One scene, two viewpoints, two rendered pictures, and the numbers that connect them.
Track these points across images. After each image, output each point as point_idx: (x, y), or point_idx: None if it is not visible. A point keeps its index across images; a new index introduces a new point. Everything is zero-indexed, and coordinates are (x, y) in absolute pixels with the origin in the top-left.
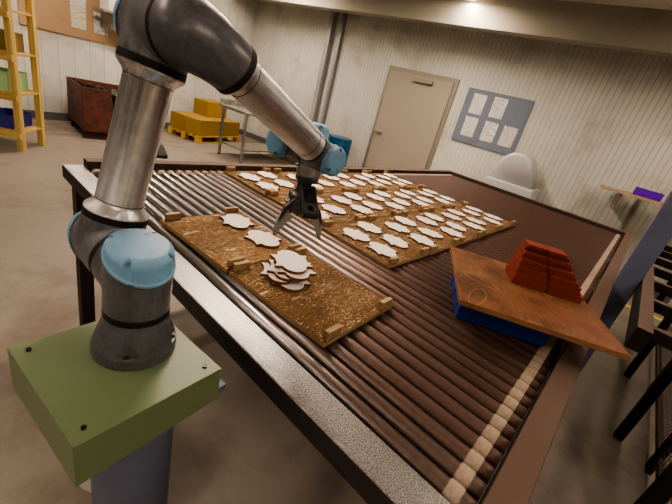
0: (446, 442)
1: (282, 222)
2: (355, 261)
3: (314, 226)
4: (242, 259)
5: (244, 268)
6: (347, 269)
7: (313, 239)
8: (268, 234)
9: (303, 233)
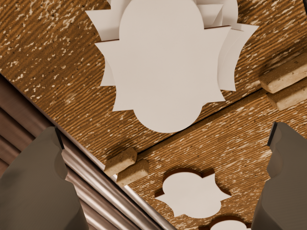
0: None
1: (306, 168)
2: (1, 160)
3: (56, 170)
4: (283, 96)
5: (279, 68)
6: (15, 128)
7: (87, 213)
8: (179, 209)
9: (105, 227)
